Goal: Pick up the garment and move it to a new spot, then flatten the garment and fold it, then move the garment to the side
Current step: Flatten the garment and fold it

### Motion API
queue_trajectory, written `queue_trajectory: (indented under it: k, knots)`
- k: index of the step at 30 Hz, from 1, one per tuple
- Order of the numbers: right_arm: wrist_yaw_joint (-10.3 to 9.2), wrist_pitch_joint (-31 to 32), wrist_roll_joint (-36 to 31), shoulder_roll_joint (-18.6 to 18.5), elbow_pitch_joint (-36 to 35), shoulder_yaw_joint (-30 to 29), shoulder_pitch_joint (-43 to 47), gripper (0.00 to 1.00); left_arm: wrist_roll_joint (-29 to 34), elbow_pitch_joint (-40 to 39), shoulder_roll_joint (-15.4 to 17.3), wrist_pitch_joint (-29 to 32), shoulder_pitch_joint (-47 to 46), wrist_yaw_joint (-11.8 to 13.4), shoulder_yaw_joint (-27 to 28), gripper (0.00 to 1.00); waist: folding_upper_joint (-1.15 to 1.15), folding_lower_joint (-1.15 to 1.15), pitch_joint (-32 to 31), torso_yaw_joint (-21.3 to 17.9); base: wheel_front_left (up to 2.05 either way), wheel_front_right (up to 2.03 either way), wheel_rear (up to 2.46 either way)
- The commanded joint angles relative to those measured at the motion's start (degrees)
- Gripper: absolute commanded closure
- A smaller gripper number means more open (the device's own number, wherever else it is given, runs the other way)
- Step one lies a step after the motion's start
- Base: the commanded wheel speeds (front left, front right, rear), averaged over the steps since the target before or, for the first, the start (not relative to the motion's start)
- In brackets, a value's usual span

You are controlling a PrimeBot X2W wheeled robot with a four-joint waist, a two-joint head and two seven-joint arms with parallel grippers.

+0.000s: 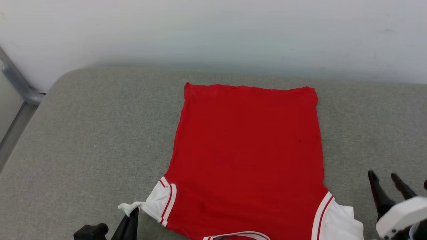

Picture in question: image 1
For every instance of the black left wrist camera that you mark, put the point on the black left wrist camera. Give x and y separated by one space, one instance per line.
90 232

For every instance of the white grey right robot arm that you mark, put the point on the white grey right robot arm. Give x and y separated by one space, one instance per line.
422 234

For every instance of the red and white jersey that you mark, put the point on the red and white jersey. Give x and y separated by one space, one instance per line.
247 156

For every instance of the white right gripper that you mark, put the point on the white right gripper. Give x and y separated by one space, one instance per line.
403 215

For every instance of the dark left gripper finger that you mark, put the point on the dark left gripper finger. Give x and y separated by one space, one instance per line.
134 223
120 231

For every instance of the grey metal frame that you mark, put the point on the grey metal frame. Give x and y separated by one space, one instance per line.
20 85

